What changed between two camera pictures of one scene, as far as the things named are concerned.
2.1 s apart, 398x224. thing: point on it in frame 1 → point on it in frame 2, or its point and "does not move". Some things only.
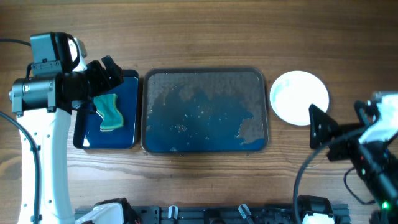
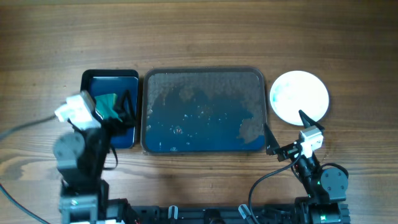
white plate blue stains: [292, 94] does not move
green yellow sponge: [107, 106] does not move
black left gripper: [104, 81] → [125, 112]
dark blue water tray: [87, 133] does not move
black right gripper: [327, 125] → [286, 151]
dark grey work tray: [207, 110] does not move
